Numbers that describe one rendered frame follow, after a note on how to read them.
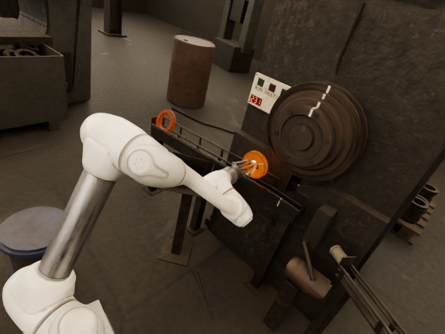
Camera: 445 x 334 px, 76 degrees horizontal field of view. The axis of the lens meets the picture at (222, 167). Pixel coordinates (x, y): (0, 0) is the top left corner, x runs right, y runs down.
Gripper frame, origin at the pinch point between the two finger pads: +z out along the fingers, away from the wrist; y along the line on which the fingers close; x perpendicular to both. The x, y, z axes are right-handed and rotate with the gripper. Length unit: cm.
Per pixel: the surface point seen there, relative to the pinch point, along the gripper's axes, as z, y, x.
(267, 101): 18.0, -14.2, 26.5
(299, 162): -4.3, 24.3, 16.6
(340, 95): 6, 26, 48
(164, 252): -32, -29, -82
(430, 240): 184, 112, -94
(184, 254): -22, -20, -83
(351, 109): 6, 33, 45
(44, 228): -92, -51, -37
